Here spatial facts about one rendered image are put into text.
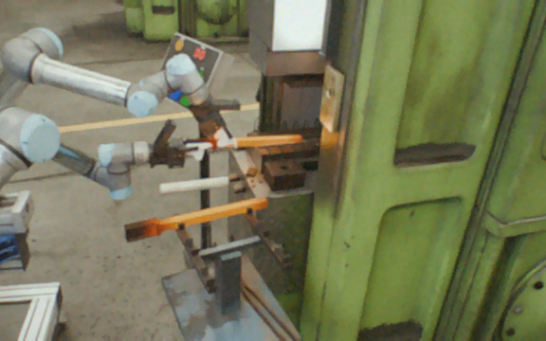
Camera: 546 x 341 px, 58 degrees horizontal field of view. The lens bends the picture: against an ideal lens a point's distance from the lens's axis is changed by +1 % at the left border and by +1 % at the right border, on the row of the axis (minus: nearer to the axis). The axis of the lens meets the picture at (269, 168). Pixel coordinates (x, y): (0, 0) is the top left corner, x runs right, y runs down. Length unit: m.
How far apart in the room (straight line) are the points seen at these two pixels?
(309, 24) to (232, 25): 5.13
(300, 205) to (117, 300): 1.24
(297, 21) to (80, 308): 1.73
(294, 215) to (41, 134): 0.82
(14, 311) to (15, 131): 1.13
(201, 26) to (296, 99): 4.68
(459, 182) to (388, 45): 0.52
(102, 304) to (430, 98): 1.82
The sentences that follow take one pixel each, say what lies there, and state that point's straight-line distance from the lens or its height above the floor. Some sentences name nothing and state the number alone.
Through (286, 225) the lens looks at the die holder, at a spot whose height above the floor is 0.79.
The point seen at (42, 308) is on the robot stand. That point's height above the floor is 0.23.
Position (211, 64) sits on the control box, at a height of 1.14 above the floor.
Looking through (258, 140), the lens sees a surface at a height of 1.01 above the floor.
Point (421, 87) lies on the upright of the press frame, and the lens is 1.40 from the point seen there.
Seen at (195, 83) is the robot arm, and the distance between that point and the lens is 1.58.
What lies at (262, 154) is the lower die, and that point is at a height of 0.99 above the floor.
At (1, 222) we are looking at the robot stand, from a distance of 1.95.
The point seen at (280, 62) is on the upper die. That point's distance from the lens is 1.57.
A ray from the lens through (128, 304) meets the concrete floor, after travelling 2.57.
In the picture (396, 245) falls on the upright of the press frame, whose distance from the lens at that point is 1.67.
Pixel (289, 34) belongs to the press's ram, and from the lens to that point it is 1.50.
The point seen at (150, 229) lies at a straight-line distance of 1.42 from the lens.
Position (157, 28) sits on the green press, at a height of 0.17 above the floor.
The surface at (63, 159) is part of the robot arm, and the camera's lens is 1.68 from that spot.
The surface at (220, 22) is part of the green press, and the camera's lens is 6.56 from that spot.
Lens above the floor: 1.79
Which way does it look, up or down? 30 degrees down
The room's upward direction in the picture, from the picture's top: 4 degrees clockwise
